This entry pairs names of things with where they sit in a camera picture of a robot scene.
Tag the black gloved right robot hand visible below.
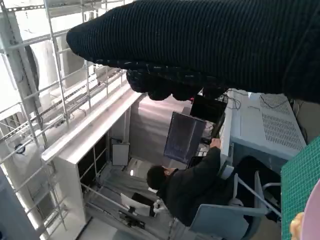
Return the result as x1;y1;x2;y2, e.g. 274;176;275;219
66;0;320;105

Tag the pink bowl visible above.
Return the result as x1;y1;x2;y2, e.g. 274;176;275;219
301;178;320;240

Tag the orange toy bread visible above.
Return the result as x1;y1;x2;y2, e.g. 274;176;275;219
289;212;305;240

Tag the small black monitor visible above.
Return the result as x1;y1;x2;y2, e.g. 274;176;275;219
189;94;228;125

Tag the large dark monitor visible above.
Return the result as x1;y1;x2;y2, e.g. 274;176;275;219
163;111;208;166

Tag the white desk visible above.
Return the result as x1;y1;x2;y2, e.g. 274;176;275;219
217;94;242;181

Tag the large white perforated cabinet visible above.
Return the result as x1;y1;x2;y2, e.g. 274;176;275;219
229;91;308;176

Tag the person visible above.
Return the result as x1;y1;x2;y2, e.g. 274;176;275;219
146;136;282;227

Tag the green cutting mat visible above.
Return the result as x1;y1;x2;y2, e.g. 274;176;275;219
279;136;320;240

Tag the metal ceiling rack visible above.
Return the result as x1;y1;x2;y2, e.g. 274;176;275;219
0;0;131;240

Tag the white backed monitor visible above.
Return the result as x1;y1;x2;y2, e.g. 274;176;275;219
120;192;156;218

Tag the light blue office chair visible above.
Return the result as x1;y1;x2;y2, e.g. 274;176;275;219
188;169;283;240

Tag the white wall panel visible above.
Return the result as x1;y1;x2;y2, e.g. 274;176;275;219
111;142;130;166

